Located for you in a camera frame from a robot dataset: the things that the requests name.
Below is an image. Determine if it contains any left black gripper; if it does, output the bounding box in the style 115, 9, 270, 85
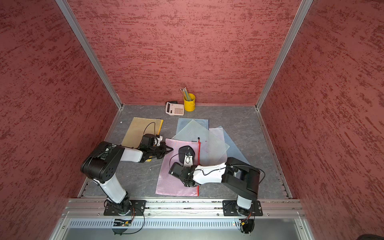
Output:
148, 141, 174, 159

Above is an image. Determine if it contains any pink mesh document bag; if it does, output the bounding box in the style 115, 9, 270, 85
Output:
156, 139, 199, 197

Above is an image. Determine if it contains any yellow mesh document bag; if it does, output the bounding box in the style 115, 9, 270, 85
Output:
121, 117, 164, 162

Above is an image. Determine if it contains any green mesh document bag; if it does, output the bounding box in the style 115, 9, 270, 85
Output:
173, 118, 210, 154

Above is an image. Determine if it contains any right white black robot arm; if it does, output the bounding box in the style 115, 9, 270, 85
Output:
169, 157, 265, 216

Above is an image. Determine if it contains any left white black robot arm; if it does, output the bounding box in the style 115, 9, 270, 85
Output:
81, 141, 174, 216

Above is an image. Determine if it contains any light blue document bag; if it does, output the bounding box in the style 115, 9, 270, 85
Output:
175, 117, 210, 134

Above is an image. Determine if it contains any white mesh document bag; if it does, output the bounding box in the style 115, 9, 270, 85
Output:
200, 128, 229, 166

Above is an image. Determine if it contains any blue mesh document bag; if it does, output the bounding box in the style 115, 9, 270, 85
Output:
223, 128, 249, 164

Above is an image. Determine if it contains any pink desk calculator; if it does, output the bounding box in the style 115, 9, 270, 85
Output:
165, 102, 185, 116

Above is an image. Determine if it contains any yellow pen cup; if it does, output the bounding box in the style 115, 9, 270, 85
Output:
184, 93, 196, 112

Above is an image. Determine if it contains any coloured pencils bundle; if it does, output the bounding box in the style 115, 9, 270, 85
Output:
180, 87, 192, 101

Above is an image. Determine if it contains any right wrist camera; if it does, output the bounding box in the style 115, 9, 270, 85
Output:
184, 153, 194, 167

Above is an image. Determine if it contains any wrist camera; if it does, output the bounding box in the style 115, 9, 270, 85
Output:
184, 153, 194, 167
140, 134, 163, 147

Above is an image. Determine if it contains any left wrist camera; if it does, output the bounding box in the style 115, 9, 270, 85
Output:
140, 134, 163, 147

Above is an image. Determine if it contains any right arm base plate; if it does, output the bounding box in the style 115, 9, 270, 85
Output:
222, 200, 263, 217

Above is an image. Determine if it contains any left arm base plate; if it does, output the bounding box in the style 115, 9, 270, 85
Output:
104, 200, 147, 217

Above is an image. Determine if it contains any aluminium front rail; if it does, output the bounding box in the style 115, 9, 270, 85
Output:
47, 197, 316, 240

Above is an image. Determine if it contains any left aluminium corner post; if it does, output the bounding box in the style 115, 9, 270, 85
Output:
55, 0, 124, 110

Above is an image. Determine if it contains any aluminium corner post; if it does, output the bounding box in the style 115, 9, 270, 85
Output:
255, 0, 314, 111
55, 0, 124, 110

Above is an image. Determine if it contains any right aluminium corner post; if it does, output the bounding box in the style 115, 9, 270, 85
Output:
255, 0, 314, 111

